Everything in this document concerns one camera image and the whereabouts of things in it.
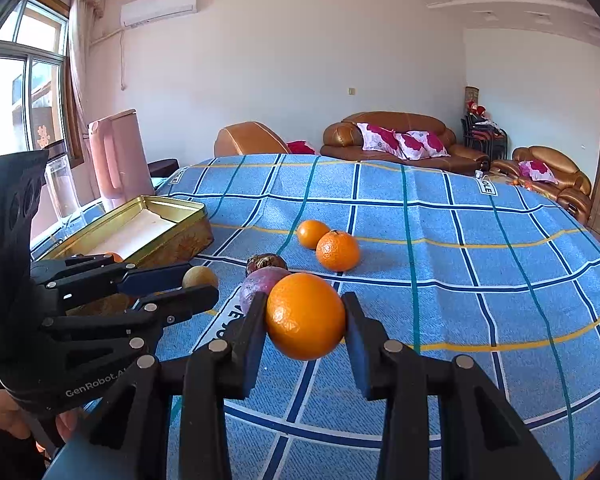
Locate gold metal tin box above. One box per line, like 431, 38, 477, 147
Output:
32, 196, 214, 317

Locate window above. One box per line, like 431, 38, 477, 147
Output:
0, 0, 72, 161

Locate mandarin orange with stem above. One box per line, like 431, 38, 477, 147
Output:
316, 230, 361, 272

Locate brown leather armchair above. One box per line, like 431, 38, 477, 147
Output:
214, 121, 291, 158
490, 146, 593, 226

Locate small smooth orange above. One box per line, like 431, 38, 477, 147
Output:
297, 220, 331, 250

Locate white wall pipe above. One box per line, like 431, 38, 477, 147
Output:
89, 26, 129, 92

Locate small yellow round fruit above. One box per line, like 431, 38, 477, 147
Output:
182, 265, 219, 290

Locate pink curtain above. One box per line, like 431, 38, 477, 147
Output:
55, 0, 107, 166

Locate person's left hand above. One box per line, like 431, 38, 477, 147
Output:
0, 390, 78, 444

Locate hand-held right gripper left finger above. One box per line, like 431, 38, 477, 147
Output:
87, 291, 270, 480

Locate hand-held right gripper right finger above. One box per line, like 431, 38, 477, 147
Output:
341, 292, 551, 480

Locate dark metal chairs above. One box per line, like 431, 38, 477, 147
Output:
461, 115, 508, 161

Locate purple passion fruit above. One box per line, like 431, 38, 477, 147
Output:
239, 266, 292, 313

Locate pink electric kettle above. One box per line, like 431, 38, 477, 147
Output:
86, 110, 157, 212

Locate blue plaid tablecloth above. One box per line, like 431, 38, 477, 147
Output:
30, 154, 600, 480

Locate pink floral pillow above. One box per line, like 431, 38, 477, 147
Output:
397, 131, 450, 160
517, 160, 558, 184
357, 122, 403, 156

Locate dark brown water chestnut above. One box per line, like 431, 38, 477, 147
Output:
245, 253, 288, 273

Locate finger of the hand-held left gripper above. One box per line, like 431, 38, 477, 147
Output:
32, 254, 193, 306
42, 285, 220, 343

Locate dark round stool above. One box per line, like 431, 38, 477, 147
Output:
147, 159, 180, 179

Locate clear glass water bottle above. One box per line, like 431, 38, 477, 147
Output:
44, 141, 87, 231

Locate white wall air conditioner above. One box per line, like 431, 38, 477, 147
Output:
120, 0, 199, 29

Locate brown leather sofa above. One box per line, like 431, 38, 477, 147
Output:
321, 111, 491, 176

